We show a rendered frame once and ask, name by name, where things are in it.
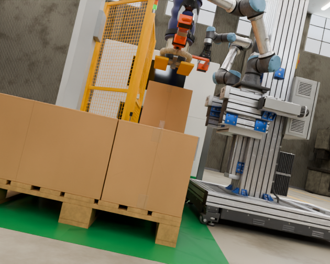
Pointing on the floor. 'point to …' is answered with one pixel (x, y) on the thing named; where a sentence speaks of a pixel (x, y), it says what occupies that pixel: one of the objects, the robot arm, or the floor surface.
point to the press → (329, 135)
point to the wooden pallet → (84, 208)
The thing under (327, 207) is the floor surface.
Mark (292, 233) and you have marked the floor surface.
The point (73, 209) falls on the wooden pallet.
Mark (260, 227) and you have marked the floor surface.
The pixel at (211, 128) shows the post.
